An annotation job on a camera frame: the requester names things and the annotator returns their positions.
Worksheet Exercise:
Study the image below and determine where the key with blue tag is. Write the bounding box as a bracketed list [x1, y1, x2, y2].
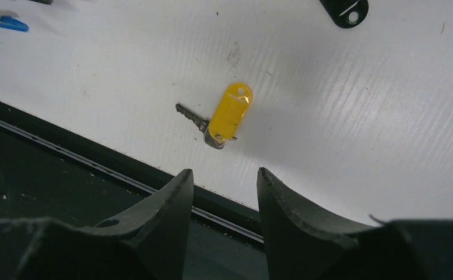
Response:
[0, 9, 29, 32]

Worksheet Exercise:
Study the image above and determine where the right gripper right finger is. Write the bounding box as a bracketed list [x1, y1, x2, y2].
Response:
[257, 167, 453, 279]

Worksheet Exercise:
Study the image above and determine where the key with yellow tag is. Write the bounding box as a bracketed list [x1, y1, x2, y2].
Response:
[175, 83, 253, 150]

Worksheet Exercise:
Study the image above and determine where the key with black tag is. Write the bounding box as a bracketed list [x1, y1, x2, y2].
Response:
[319, 0, 369, 29]

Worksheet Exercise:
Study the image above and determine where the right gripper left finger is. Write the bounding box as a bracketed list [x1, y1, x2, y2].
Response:
[0, 169, 194, 279]

